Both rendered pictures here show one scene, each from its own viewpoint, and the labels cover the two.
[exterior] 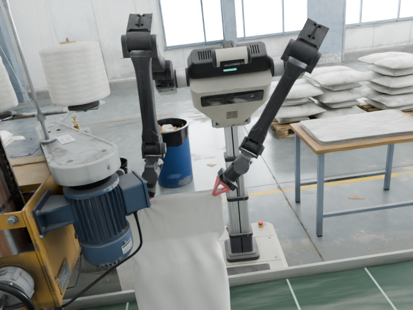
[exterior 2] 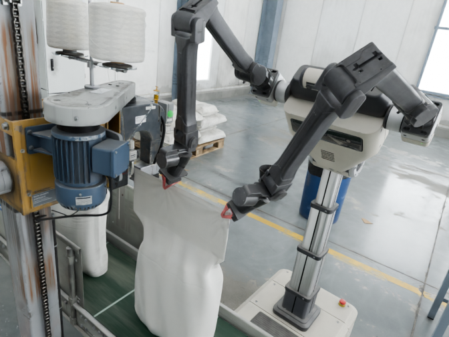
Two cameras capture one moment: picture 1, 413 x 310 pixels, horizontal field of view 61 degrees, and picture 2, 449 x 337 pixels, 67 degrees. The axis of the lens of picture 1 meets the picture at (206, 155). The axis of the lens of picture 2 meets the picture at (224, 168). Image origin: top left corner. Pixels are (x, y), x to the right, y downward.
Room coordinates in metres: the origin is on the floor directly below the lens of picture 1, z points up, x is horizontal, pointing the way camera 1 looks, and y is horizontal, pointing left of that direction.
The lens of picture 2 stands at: (0.34, -0.59, 1.66)
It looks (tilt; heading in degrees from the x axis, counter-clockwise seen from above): 22 degrees down; 35
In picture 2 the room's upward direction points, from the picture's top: 7 degrees clockwise
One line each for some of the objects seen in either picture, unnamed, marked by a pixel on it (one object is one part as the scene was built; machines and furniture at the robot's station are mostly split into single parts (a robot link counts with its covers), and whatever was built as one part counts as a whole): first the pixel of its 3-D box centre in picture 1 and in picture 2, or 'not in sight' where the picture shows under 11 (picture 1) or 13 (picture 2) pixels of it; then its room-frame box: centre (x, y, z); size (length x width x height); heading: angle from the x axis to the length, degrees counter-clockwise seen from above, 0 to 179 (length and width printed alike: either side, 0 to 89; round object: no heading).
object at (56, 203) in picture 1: (61, 210); (53, 141); (0.83, 0.41, 1.27); 0.12 x 0.09 x 0.09; 2
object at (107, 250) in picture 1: (101, 219); (80, 166); (0.87, 0.33, 1.21); 0.15 x 0.15 x 0.25
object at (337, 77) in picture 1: (340, 77); not in sight; (4.54, -1.88, 0.68); 0.66 x 0.42 x 0.13; 90
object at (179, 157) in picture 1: (171, 152); (325, 186); (3.49, 0.37, 0.32); 0.51 x 0.48 x 0.65; 2
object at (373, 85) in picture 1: (390, 86); not in sight; (4.69, -2.65, 0.45); 0.66 x 0.42 x 0.13; 5
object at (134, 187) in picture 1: (132, 195); (111, 160); (0.92, 0.23, 1.25); 0.10 x 0.08 x 0.12; 27
